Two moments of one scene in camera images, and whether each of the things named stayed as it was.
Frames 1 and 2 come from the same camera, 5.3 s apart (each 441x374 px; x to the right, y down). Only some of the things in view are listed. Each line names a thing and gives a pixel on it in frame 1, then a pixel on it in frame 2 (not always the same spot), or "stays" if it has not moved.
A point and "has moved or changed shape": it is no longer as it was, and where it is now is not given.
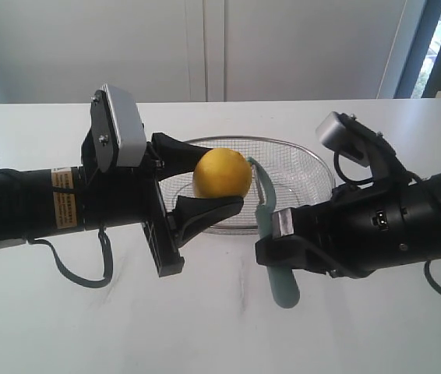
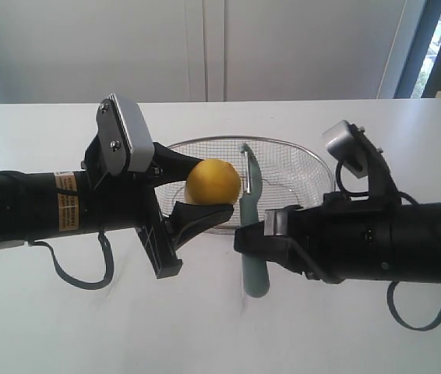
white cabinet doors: (62, 51) stays
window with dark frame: (439, 58) stays
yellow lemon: (222, 172) has moved or changed shape
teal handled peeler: (265, 194) → (255, 270)
